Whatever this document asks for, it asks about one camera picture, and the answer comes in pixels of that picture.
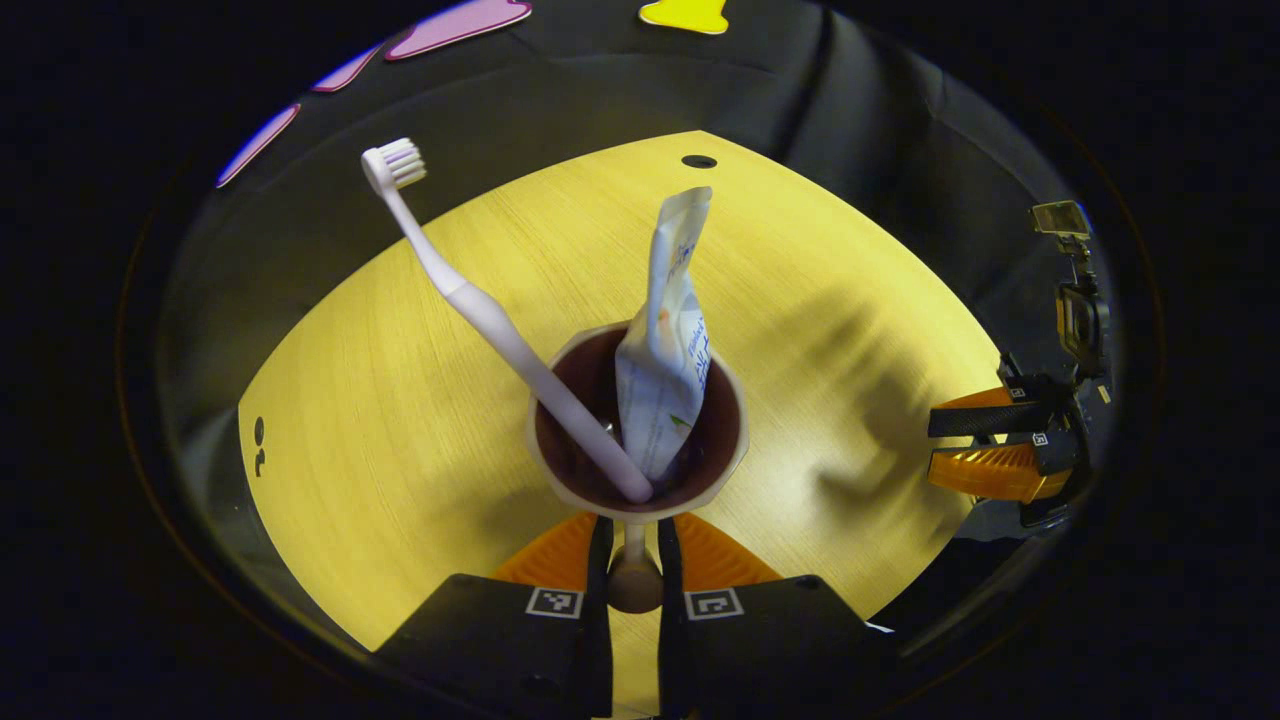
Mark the cream cup with handle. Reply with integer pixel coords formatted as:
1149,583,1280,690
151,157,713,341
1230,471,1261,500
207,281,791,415
526,320,751,614

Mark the black backdrop cloth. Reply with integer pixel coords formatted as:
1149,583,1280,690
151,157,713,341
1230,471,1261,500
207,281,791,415
155,0,1126,641

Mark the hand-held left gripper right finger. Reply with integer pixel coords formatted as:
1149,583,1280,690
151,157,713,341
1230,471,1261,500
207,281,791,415
655,513,901,720

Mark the white toothbrush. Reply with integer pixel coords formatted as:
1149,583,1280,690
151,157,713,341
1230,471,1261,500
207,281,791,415
361,138,656,504

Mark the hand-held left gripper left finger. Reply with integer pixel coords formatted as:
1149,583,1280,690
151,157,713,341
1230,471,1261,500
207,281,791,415
375,513,616,720

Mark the wooden desktop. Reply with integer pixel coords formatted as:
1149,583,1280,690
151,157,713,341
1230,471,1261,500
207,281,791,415
238,130,1004,716

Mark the white toothpaste tube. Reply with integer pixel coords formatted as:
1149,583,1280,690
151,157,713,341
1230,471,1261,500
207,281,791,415
614,186,715,483

